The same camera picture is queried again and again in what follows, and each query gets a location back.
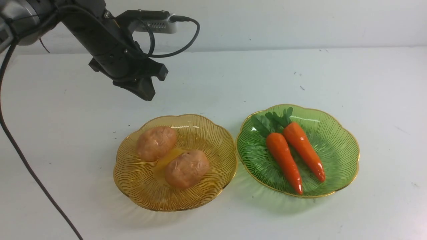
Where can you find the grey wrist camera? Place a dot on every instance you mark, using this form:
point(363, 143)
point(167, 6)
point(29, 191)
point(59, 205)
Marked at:
point(159, 24)

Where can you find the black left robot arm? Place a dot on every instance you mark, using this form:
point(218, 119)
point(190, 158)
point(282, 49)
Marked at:
point(25, 21)

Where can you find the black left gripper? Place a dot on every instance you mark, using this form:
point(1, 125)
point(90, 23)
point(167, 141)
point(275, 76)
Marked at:
point(109, 40)

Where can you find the toy carrot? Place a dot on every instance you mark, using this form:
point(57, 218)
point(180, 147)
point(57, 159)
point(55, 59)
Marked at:
point(295, 135)
point(280, 151)

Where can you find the green ribbed plastic plate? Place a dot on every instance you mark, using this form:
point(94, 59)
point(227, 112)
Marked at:
point(337, 149)

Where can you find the toy potato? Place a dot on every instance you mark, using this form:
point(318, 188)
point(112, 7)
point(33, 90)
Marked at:
point(187, 169)
point(156, 143)

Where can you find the yellow ribbed plastic plate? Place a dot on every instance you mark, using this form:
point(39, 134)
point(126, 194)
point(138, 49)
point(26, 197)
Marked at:
point(144, 182)

